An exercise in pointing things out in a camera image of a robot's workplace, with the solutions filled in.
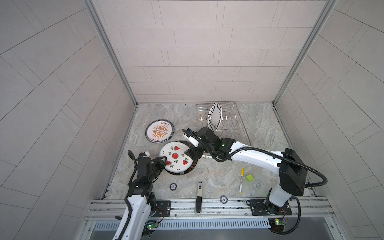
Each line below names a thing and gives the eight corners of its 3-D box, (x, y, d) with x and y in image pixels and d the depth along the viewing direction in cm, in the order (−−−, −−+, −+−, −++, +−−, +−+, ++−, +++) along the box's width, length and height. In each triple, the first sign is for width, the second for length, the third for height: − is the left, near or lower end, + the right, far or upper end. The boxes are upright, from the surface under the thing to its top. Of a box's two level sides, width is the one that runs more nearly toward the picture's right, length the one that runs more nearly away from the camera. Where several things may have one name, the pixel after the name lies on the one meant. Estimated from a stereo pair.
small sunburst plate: (144, 144, 95) (142, 141, 92) (150, 122, 107) (149, 119, 104) (172, 144, 95) (171, 141, 92) (175, 122, 107) (174, 119, 104)
